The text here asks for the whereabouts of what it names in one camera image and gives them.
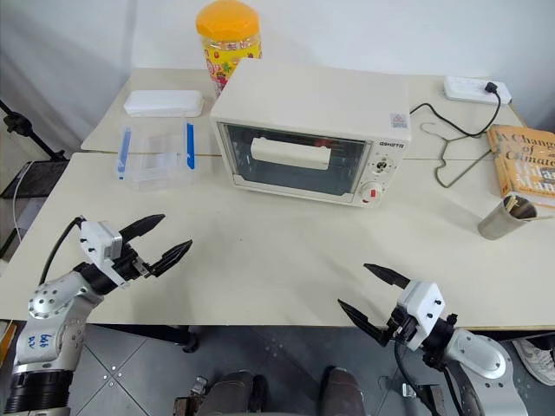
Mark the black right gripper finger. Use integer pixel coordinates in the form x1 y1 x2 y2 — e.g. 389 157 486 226
362 262 411 289
336 298 394 348

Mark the clear container with blue clips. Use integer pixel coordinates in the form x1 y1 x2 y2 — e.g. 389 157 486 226
113 120 198 192

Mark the cream toaster oven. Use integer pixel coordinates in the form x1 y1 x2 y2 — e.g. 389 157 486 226
210 58 411 209

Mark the black plug and power cord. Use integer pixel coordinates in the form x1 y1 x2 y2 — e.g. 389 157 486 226
408 81 505 138

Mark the thin white cable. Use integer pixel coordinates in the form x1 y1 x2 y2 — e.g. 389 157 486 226
10 169 28 244

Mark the yellow paperback book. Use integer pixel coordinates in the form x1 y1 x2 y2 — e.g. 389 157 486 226
486 124 555 205

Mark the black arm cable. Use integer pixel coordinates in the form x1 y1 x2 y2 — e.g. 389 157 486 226
393 341 435 416
37 215 86 287

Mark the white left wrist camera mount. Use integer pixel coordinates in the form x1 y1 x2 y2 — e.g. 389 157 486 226
79 220 132 289

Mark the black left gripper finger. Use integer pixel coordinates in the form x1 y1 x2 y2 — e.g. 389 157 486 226
118 213 167 253
144 238 193 279

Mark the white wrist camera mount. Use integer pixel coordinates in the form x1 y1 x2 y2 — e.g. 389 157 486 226
395 280 448 352
79 220 132 289

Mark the grey wire clothes hanger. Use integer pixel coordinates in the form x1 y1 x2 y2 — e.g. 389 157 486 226
420 121 494 189

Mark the orange jar lid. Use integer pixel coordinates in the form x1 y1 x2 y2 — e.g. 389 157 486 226
194 0 262 39

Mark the white rectangular plastic lid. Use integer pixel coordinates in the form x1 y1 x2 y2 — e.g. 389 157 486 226
123 88 205 119

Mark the white plastic door handle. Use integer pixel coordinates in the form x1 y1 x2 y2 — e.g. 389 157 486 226
250 136 332 171

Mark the white sneaker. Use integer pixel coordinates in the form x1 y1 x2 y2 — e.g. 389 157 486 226
513 336 555 386

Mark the white power strip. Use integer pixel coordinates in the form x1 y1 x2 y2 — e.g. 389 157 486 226
442 75 513 106

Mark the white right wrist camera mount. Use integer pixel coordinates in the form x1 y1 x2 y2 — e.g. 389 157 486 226
395 280 448 352

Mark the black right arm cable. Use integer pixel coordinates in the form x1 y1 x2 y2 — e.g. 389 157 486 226
393 341 435 416

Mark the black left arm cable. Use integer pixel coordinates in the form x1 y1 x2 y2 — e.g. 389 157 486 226
37 215 86 287

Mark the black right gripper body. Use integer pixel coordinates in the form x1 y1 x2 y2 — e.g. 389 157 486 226
387 306 424 348

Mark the black flat stand base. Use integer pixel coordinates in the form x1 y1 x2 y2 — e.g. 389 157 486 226
0 159 69 201

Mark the metal cup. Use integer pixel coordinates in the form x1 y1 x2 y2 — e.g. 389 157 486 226
477 194 539 241

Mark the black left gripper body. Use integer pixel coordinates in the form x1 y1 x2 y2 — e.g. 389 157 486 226
110 242 153 283

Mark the yellow printed candy jar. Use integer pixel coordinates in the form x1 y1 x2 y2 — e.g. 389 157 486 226
194 0 264 99

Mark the red and white timer knob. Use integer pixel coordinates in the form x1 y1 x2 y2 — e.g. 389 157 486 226
361 182 383 205

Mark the black table leg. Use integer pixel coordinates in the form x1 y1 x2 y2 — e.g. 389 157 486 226
85 323 201 353

